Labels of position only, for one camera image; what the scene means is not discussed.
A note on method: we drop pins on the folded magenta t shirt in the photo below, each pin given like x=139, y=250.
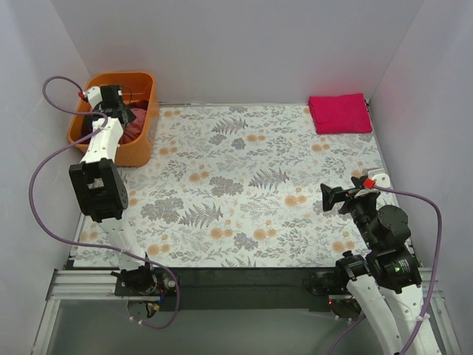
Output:
x=344, y=114

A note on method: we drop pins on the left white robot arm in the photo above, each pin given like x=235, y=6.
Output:
x=100, y=190

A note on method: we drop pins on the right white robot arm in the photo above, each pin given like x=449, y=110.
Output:
x=386, y=283

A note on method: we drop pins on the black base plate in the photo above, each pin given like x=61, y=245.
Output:
x=198, y=289

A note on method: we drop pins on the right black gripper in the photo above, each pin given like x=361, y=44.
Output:
x=352, y=197

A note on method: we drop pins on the dark red clothes in basket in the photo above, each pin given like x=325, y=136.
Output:
x=132, y=130

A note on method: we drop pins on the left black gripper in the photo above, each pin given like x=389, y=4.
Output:
x=120, y=112

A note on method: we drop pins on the floral patterned table mat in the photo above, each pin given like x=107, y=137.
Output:
x=239, y=186

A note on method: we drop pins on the aluminium frame rail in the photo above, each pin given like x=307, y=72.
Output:
x=89, y=285

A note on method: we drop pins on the orange plastic laundry basket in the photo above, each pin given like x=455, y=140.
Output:
x=139, y=86

